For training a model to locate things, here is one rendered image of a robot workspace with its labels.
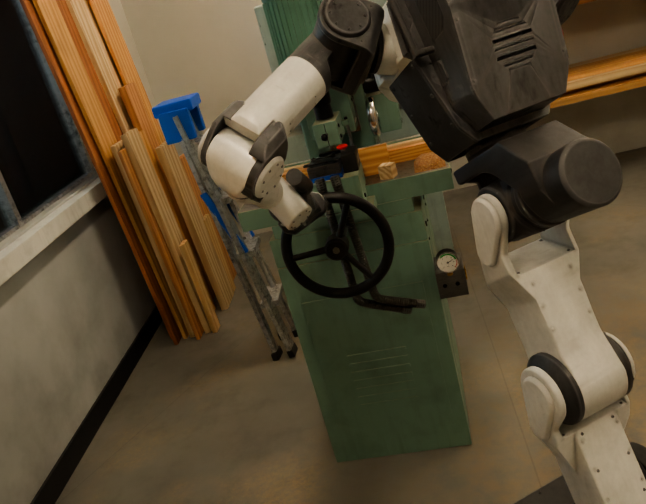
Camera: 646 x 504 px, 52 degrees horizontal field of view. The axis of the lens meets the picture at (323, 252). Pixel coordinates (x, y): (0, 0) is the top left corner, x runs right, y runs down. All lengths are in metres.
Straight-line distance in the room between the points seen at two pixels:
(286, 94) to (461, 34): 0.29
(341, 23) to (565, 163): 0.43
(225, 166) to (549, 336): 0.66
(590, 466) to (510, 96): 0.71
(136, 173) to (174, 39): 1.45
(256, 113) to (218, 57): 3.29
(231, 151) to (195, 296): 2.27
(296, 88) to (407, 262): 0.88
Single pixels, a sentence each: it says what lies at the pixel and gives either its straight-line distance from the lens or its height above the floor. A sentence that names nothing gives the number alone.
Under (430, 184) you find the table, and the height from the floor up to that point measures 0.87.
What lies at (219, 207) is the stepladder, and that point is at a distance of 2.70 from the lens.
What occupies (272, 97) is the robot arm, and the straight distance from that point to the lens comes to 1.11.
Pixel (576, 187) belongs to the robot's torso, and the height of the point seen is 1.04.
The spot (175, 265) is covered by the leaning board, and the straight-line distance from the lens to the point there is 3.30.
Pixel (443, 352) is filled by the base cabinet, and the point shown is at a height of 0.35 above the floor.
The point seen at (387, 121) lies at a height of 0.99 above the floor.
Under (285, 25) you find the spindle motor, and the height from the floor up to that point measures 1.35.
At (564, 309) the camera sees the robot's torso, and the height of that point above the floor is 0.77.
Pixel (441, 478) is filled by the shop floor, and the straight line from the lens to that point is 2.14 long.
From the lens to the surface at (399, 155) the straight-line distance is 1.95.
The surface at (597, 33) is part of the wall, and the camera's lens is 4.49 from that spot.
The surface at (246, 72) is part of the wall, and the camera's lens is 4.36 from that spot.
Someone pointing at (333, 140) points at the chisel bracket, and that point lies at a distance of 1.91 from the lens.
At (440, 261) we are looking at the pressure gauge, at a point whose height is 0.67.
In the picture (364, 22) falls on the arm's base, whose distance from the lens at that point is 1.18.
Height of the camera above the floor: 1.41
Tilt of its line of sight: 21 degrees down
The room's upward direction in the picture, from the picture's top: 16 degrees counter-clockwise
